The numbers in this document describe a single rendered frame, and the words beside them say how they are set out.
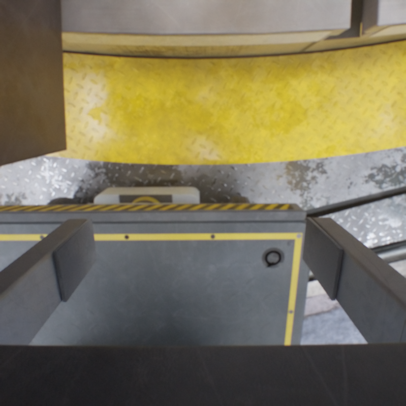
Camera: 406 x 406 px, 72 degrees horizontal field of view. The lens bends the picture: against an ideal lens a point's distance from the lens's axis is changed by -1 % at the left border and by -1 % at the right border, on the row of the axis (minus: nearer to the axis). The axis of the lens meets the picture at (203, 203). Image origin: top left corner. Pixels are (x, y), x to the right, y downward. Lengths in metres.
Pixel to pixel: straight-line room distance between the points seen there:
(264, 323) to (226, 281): 0.13
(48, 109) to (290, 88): 0.59
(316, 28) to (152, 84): 0.44
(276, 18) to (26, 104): 0.38
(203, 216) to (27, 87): 0.33
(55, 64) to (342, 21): 0.45
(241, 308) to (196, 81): 0.57
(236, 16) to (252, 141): 0.39
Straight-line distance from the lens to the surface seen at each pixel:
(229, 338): 0.66
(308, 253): 0.17
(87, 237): 0.16
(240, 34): 0.52
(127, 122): 0.83
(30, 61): 0.46
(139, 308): 0.62
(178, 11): 0.52
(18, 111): 0.43
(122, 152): 0.84
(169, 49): 0.74
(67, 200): 0.82
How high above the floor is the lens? 0.80
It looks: 73 degrees down
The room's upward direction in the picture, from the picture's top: 180 degrees counter-clockwise
